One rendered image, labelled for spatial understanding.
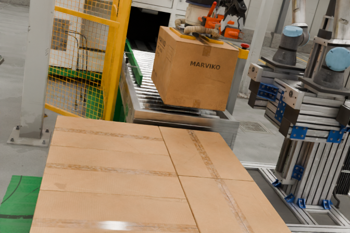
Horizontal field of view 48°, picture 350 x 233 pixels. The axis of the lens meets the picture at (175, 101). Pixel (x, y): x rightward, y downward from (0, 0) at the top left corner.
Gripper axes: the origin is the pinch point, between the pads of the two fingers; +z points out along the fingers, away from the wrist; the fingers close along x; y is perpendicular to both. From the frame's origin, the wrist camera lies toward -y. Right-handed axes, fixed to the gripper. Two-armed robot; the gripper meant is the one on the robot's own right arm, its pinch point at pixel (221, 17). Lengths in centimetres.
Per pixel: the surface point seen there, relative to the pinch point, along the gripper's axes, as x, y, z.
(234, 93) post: 23, 5, 56
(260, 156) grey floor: 75, -19, 121
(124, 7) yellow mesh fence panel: -70, -19, 6
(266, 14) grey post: 143, -219, 4
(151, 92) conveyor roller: -42, -1, 65
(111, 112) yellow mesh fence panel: -68, -17, 90
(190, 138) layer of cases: -31, 80, 65
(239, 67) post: 21.8, 4.5, 34.3
